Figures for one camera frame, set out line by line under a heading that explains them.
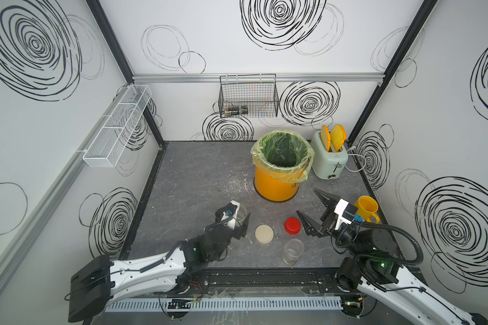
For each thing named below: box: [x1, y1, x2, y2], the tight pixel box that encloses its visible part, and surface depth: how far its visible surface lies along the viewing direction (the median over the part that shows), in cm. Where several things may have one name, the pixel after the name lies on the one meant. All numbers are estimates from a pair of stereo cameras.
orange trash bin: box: [254, 165, 300, 202], surface depth 97 cm
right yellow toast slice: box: [330, 124, 346, 152], surface depth 98 cm
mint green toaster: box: [310, 130, 350, 181], surface depth 98 cm
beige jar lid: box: [254, 224, 274, 244], surface depth 86 cm
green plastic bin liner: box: [250, 129, 316, 184], surface depth 88 cm
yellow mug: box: [354, 195, 381, 225], surface depth 87 cm
